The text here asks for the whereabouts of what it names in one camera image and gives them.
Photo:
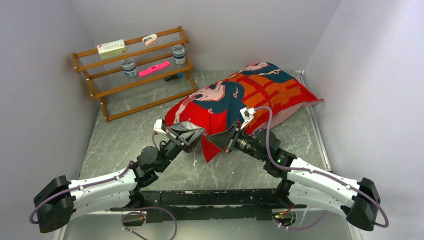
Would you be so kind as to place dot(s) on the pink white tape dispenser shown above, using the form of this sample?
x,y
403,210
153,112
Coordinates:
x,y
150,40

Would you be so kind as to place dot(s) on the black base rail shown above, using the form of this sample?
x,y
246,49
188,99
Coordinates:
x,y
261,204

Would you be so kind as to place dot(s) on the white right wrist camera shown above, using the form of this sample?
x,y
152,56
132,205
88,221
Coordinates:
x,y
247,116

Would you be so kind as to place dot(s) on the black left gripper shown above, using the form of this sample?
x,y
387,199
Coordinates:
x,y
188,138

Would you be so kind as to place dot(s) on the blue white jar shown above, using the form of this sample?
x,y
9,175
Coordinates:
x,y
179,54
129,66

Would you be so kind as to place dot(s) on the pink red patterned pillowcase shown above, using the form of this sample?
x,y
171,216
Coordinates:
x,y
217,106

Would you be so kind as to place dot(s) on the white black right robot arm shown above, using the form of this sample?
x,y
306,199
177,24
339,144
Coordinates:
x,y
303,183

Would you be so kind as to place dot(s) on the blue white jar right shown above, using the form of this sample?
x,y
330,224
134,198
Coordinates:
x,y
179,54

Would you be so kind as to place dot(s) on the blue white jar left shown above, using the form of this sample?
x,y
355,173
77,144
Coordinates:
x,y
129,66

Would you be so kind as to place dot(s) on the aluminium frame rail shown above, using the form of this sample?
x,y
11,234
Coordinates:
x,y
108,227

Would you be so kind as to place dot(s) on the pink highlighter marker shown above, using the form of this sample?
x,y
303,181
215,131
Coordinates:
x,y
154,68

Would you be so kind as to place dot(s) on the white green box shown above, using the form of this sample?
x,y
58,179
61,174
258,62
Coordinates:
x,y
111,49

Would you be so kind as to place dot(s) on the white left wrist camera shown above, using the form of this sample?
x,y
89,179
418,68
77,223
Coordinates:
x,y
160,126

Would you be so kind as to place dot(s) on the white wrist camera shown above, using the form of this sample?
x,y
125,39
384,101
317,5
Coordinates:
x,y
160,126
247,116

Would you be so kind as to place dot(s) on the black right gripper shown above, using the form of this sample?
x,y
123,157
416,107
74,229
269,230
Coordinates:
x,y
227,139

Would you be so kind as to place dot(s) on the wooden shelf rack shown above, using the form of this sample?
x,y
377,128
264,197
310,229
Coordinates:
x,y
120,96

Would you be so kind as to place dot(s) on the black blue marker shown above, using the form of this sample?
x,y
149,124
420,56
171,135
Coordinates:
x,y
173,77

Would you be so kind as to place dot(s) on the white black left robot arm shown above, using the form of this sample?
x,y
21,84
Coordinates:
x,y
62,200

